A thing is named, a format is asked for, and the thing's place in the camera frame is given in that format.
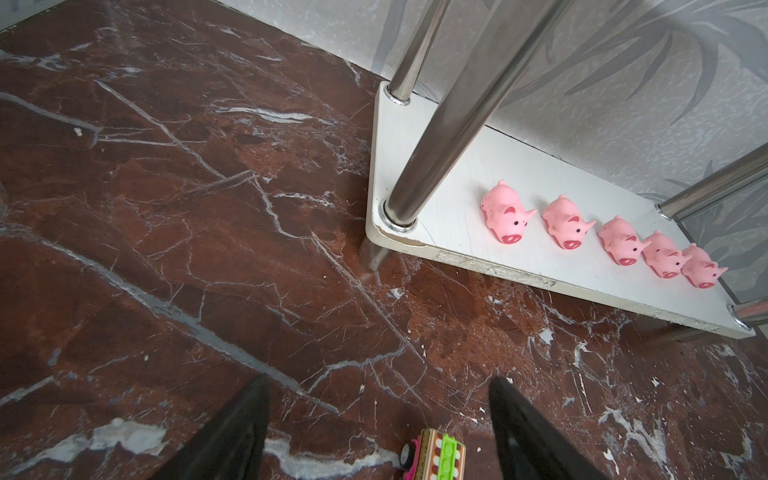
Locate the pink pig toy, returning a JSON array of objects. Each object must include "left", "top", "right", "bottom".
[
  {"left": 642, "top": 231, "right": 692, "bottom": 279},
  {"left": 597, "top": 215, "right": 651, "bottom": 266},
  {"left": 681, "top": 243, "right": 728, "bottom": 289},
  {"left": 481, "top": 180, "right": 538, "bottom": 245},
  {"left": 542, "top": 194, "right": 596, "bottom": 250}
]

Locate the pink green toy truck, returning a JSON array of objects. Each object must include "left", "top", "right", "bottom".
[{"left": 399, "top": 428, "right": 467, "bottom": 480}]

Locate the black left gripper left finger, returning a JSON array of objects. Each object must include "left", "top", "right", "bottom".
[{"left": 152, "top": 376, "right": 269, "bottom": 479}]

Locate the white two-tier shelf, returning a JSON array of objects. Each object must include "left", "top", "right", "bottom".
[{"left": 361, "top": 1, "right": 767, "bottom": 339}]

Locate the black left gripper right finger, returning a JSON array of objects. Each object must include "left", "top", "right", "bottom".
[{"left": 488, "top": 376, "right": 606, "bottom": 480}]

